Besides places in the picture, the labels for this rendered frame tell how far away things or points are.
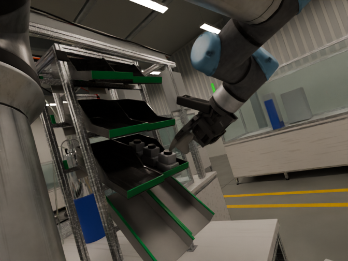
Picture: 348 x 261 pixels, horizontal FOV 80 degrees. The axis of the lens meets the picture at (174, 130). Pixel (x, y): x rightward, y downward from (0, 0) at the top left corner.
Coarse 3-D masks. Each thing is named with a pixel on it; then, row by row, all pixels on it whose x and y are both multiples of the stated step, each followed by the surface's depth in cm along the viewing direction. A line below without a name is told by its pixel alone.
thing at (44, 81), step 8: (40, 80) 70; (48, 80) 72; (56, 80) 75; (72, 80) 61; (112, 88) 74; (120, 88) 76; (128, 88) 79; (136, 88) 83; (88, 136) 60; (96, 136) 63; (72, 168) 71
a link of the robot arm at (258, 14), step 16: (192, 0) 22; (208, 0) 22; (224, 0) 23; (240, 0) 24; (256, 0) 25; (272, 0) 27; (288, 0) 30; (304, 0) 30; (240, 16) 28; (256, 16) 29; (272, 16) 30; (288, 16) 32; (240, 32) 35; (256, 32) 34; (272, 32) 34
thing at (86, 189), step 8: (72, 152) 129; (72, 160) 127; (72, 176) 127; (88, 176) 131; (72, 184) 127; (80, 184) 127; (88, 184) 129; (72, 192) 127; (80, 192) 126; (88, 192) 128
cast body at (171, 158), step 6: (168, 150) 70; (162, 156) 69; (168, 156) 67; (174, 156) 70; (156, 162) 74; (162, 162) 69; (168, 162) 68; (174, 162) 70; (162, 168) 70; (168, 168) 68
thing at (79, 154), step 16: (96, 144) 73; (112, 144) 77; (80, 160) 68; (96, 160) 60; (112, 160) 76; (128, 160) 72; (112, 176) 64; (128, 176) 64; (144, 176) 64; (160, 176) 60; (128, 192) 52
